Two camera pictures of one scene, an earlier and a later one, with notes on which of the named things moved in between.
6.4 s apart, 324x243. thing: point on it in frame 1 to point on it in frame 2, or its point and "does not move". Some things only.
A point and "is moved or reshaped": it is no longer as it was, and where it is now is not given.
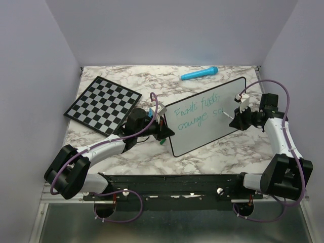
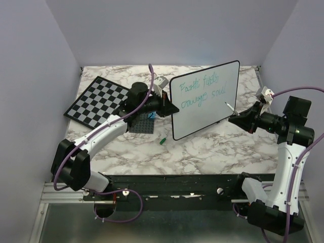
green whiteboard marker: x=227 y=115 to x=230 y=107
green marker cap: x=162 y=141 does not move
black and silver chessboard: x=103 y=106 does not move
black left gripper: x=162 y=130 to x=165 y=107
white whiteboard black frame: x=204 y=117 is moved or reshaped
